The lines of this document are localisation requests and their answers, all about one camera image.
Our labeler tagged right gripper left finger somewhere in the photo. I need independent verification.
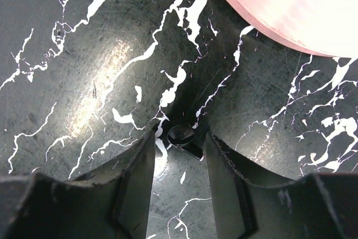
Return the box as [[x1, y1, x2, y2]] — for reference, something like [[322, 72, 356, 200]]
[[1, 133, 156, 238]]

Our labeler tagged pink three-tier wooden shelf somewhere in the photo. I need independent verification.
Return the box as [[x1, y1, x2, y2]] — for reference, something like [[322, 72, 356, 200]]
[[226, 0, 357, 58]]

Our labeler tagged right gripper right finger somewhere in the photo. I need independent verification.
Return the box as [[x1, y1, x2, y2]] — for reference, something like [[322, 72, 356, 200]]
[[205, 133, 357, 238]]

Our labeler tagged black earbud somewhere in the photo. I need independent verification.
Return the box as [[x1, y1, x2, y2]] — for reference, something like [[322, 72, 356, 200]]
[[167, 124, 204, 161]]

